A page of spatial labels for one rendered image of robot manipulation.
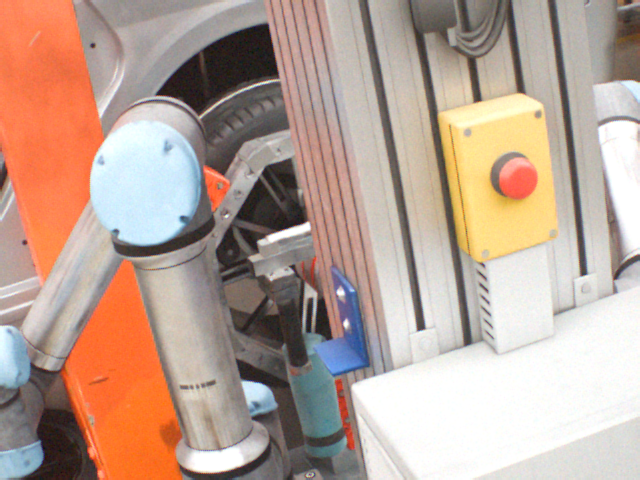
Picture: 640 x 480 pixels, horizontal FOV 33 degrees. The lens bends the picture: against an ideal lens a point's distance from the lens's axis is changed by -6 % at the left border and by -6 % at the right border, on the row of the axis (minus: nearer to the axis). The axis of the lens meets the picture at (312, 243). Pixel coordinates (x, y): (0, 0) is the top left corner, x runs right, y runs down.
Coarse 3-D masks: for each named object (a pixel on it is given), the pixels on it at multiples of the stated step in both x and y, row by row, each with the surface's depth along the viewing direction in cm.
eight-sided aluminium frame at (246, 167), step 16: (256, 144) 217; (272, 144) 216; (288, 144) 217; (240, 160) 219; (256, 160) 216; (272, 160) 217; (224, 176) 220; (240, 176) 216; (256, 176) 217; (240, 192) 217; (224, 208) 216; (224, 224) 217; (208, 240) 217; (224, 288) 221; (224, 304) 222; (240, 336) 230; (240, 352) 228; (256, 352) 228; (272, 352) 232; (272, 368) 231
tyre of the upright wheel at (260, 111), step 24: (216, 96) 241; (240, 96) 233; (264, 96) 228; (216, 120) 227; (240, 120) 222; (264, 120) 223; (288, 120) 225; (216, 144) 221; (240, 144) 222; (216, 168) 222; (240, 360) 237; (264, 384) 241; (288, 384) 243
